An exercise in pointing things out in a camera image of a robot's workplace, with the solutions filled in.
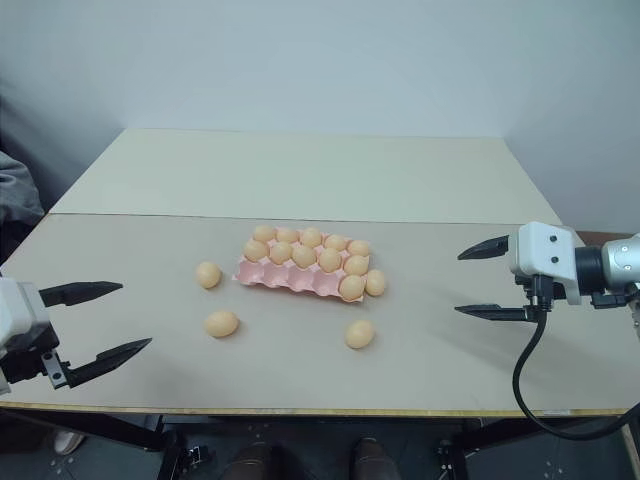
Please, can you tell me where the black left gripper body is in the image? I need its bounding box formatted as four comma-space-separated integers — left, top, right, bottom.
0, 323, 71, 391

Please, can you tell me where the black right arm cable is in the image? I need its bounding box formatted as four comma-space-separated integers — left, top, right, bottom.
511, 304, 640, 442

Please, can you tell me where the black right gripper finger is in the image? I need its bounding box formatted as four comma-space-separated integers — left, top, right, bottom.
456, 234, 512, 261
453, 301, 532, 325

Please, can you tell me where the pink egg tray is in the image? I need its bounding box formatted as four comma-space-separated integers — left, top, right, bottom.
234, 227, 374, 305

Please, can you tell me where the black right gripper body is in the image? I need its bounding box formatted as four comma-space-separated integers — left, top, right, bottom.
513, 272, 557, 312

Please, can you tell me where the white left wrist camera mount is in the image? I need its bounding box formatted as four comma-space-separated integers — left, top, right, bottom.
0, 277, 57, 399

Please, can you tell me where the person in grey clothing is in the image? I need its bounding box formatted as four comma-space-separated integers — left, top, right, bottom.
0, 147, 42, 261

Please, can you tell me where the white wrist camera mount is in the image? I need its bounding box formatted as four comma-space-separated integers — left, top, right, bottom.
0, 277, 57, 399
508, 220, 587, 306

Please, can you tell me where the black table frame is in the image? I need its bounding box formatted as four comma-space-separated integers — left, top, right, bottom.
0, 403, 640, 480

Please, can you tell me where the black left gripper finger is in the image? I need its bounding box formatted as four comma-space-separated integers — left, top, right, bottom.
63, 337, 153, 390
38, 280, 124, 309

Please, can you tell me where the dark brown rounded shape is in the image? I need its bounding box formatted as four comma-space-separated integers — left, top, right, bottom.
352, 437, 385, 480
233, 441, 274, 480

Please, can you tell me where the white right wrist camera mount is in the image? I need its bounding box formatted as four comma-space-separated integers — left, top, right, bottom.
508, 220, 587, 306

